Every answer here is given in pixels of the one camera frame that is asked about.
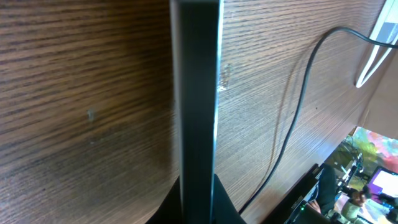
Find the laptop with bright screen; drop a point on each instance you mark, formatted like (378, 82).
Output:
(383, 181)

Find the teal screen smartphone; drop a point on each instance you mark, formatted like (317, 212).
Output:
(196, 32)

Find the white power strip socket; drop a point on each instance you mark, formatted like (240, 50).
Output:
(385, 28)

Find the person with dark hair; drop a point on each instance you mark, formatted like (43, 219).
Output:
(351, 202)

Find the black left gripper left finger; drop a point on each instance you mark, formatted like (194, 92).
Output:
(170, 210)

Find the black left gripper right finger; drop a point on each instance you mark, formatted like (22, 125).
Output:
(224, 211)

